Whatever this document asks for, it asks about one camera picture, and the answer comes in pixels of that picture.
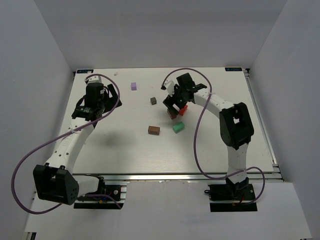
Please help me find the brown rectangular block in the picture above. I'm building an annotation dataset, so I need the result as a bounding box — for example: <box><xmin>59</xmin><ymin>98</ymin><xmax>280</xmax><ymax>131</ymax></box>
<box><xmin>167</xmin><ymin>110</ymin><xmax>177</xmax><ymax>120</ymax></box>

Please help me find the red rectangular block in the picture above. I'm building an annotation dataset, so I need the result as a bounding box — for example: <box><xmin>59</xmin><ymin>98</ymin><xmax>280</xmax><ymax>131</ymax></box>
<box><xmin>178</xmin><ymin>104</ymin><xmax>188</xmax><ymax>116</ymax></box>

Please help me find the green notched block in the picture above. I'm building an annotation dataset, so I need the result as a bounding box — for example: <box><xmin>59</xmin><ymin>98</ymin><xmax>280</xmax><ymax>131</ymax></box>
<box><xmin>172</xmin><ymin>121</ymin><xmax>185</xmax><ymax>133</ymax></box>

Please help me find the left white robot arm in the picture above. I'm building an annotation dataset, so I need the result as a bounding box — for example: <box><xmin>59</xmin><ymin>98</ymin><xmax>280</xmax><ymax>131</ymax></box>
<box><xmin>33</xmin><ymin>82</ymin><xmax>122</xmax><ymax>205</ymax></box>

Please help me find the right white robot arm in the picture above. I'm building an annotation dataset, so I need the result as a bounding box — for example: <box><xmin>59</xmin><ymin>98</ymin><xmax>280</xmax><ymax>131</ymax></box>
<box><xmin>161</xmin><ymin>73</ymin><xmax>254</xmax><ymax>185</ymax></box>

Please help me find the purple cube block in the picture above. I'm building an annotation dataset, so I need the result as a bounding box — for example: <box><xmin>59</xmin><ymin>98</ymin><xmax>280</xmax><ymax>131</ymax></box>
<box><xmin>130</xmin><ymin>82</ymin><xmax>137</xmax><ymax>91</ymax></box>

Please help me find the olive green cube block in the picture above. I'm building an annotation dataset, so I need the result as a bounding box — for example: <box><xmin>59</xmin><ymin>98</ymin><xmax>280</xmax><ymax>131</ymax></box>
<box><xmin>150</xmin><ymin>97</ymin><xmax>157</xmax><ymax>105</ymax></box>

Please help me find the brown block with picture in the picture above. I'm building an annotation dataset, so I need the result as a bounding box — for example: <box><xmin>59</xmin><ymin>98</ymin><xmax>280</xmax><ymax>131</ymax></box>
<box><xmin>147</xmin><ymin>125</ymin><xmax>161</xmax><ymax>136</ymax></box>

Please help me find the left blue label sticker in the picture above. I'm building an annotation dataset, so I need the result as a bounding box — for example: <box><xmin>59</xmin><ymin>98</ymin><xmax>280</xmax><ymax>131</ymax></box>
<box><xmin>76</xmin><ymin>69</ymin><xmax>94</xmax><ymax>74</ymax></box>

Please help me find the blue label sticker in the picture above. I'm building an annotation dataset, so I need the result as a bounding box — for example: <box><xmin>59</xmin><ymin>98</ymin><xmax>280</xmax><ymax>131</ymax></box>
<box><xmin>224</xmin><ymin>67</ymin><xmax>243</xmax><ymax>72</ymax></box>
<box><xmin>76</xmin><ymin>69</ymin><xmax>94</xmax><ymax>74</ymax></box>

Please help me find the right blue label sticker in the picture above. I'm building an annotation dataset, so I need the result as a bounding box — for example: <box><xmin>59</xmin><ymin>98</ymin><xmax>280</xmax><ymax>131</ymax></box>
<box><xmin>224</xmin><ymin>67</ymin><xmax>243</xmax><ymax>72</ymax></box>

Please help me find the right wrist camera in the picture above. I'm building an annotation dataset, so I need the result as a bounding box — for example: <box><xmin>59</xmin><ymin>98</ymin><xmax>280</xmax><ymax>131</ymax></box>
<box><xmin>161</xmin><ymin>80</ymin><xmax>175</xmax><ymax>97</ymax></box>

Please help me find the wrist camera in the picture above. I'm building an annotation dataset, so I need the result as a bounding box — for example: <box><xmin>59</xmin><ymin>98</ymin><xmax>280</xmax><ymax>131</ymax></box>
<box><xmin>161</xmin><ymin>80</ymin><xmax>175</xmax><ymax>97</ymax></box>
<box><xmin>85</xmin><ymin>75</ymin><xmax>102</xmax><ymax>85</ymax></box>

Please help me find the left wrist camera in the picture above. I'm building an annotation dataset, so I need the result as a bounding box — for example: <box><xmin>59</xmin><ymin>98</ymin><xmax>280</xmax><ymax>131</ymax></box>
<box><xmin>85</xmin><ymin>75</ymin><xmax>102</xmax><ymax>85</ymax></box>

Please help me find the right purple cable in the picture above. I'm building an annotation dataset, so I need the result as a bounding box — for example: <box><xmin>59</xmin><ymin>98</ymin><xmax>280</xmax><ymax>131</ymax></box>
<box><xmin>161</xmin><ymin>68</ymin><xmax>266</xmax><ymax>206</ymax></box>

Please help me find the purple cable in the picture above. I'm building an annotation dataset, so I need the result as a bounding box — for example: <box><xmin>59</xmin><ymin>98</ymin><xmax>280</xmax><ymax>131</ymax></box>
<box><xmin>161</xmin><ymin>68</ymin><xmax>266</xmax><ymax>206</ymax></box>
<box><xmin>10</xmin><ymin>73</ymin><xmax>121</xmax><ymax>215</ymax></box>

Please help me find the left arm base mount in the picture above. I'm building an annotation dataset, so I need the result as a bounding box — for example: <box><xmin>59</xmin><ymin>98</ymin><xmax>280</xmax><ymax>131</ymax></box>
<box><xmin>73</xmin><ymin>184</ymin><xmax>127</xmax><ymax>210</ymax></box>

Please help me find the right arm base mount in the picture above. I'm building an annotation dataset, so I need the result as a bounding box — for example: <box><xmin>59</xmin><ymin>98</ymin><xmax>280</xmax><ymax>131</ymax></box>
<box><xmin>203</xmin><ymin>184</ymin><xmax>258</xmax><ymax>213</ymax></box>

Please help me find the aluminium table frame rail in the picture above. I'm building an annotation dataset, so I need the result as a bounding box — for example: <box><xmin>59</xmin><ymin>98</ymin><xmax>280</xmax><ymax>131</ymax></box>
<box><xmin>242</xmin><ymin>68</ymin><xmax>284</xmax><ymax>182</ymax></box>

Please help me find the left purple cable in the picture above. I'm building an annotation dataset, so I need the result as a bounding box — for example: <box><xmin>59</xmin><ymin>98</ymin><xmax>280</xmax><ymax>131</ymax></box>
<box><xmin>10</xmin><ymin>73</ymin><xmax>121</xmax><ymax>215</ymax></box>

